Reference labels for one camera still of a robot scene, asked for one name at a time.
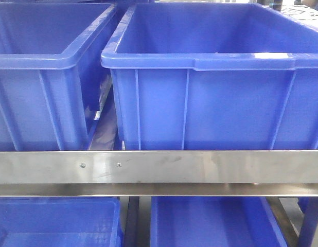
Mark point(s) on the steel shelf front beam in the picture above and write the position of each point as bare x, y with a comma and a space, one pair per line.
159, 173

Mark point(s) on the blue plastic bin left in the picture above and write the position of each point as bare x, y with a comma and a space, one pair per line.
214, 76

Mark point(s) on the blue bin lower right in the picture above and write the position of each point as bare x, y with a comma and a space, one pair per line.
213, 221

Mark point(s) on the blue bin far left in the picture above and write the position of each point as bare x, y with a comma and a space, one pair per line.
51, 75

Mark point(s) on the blue bin lower left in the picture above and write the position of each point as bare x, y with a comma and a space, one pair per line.
88, 221

